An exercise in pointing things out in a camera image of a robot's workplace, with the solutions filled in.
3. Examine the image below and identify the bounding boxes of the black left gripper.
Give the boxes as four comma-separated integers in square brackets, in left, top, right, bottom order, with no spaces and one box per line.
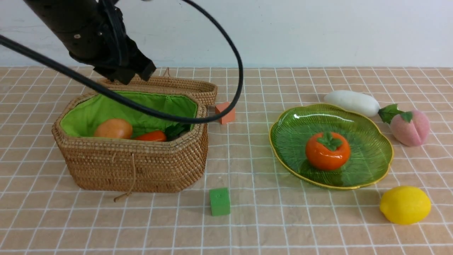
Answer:
[69,35,156,85]

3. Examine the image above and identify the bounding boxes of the brown toy potato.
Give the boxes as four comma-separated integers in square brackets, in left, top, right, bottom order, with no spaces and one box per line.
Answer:
[93,118,133,139]

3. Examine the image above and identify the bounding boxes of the orange toy carrot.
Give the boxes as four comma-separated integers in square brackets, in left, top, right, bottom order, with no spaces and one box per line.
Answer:
[133,123,191,142]

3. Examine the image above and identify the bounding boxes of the orange toy persimmon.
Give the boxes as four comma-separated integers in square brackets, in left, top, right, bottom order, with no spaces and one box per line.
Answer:
[305,132,351,171]

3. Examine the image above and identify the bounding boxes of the white toy radish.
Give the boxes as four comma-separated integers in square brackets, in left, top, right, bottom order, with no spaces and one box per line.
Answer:
[324,90,403,123]

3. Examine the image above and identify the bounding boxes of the pink toy peach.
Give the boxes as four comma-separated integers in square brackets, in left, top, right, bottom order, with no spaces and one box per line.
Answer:
[390,110,430,147]

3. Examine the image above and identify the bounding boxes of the yellow toy lemon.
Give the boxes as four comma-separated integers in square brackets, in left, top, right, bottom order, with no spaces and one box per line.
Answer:
[379,186,431,225]

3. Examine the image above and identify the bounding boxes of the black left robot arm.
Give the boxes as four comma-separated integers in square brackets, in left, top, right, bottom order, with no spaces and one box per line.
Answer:
[25,0,156,85]

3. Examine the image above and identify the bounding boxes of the woven rattan basket lid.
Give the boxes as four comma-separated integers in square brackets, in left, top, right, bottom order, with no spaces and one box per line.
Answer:
[96,68,218,107]

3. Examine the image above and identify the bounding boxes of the woven rattan basket green lining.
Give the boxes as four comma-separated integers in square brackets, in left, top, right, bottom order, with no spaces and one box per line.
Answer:
[52,92,208,193]

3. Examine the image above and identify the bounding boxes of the orange foam cube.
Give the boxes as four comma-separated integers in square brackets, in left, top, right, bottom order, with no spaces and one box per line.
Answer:
[215,102,236,125]

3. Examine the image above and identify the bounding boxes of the checkered beige tablecloth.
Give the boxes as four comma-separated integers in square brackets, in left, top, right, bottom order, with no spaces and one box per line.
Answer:
[0,66,453,255]

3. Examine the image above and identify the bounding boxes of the green foam cube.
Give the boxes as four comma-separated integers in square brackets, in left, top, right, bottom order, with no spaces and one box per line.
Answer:
[209,187,231,216]

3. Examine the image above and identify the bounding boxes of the green leaf-shaped glass plate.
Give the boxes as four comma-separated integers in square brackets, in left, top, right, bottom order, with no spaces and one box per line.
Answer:
[269,103,394,190]

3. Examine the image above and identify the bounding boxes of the black camera cable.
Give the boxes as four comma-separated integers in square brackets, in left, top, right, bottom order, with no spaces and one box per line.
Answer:
[0,0,244,124]

